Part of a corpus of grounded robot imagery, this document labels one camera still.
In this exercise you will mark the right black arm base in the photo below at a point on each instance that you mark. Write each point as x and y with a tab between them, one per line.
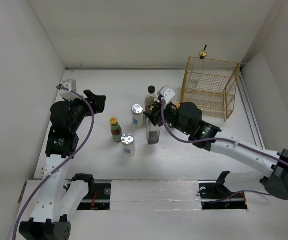
214	195

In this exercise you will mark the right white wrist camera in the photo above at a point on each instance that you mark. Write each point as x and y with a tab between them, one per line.
166	94

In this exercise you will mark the rear silver-lid spice jar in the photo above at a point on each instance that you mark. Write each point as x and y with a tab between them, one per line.
137	112

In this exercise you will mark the aluminium side rail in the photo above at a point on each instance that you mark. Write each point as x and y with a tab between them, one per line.
250	115

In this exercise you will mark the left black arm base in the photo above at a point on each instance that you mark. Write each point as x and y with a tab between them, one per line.
98	192

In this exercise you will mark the dark-filled gold-spout oil bottle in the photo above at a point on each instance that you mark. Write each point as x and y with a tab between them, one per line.
152	132

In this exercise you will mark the right yellow-cap sauce bottle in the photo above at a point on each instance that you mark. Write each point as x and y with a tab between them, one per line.
177	104

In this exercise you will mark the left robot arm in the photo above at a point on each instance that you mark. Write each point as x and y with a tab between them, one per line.
47	213

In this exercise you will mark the front silver-lid spice jar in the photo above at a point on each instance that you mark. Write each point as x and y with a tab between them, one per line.
128	143

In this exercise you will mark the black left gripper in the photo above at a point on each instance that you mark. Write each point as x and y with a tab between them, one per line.
96	101

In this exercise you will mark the gold wire basket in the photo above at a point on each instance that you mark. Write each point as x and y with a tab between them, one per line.
216	92

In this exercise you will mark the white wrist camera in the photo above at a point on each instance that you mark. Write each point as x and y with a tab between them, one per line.
166	94
70	85

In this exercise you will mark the yellow-cap sauce bottle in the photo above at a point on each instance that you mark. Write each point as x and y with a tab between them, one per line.
115	129
177	104

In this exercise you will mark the clear oil bottle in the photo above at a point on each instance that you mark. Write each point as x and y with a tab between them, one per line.
196	67

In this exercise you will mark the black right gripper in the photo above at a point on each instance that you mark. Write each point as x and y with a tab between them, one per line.
153	117

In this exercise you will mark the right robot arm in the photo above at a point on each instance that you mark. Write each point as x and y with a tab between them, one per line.
273	165

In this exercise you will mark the left yellow-cap sauce bottle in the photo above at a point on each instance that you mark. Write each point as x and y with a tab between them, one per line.
115	129

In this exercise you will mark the white foam front board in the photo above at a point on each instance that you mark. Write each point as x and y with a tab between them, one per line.
155	195

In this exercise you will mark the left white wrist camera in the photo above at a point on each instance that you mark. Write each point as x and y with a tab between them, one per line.
70	85

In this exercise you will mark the silver-lid spice jar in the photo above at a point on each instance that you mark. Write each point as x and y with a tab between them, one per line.
137	112
128	143

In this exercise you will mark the clear bottle black cap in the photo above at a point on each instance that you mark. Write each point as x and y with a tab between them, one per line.
150	98

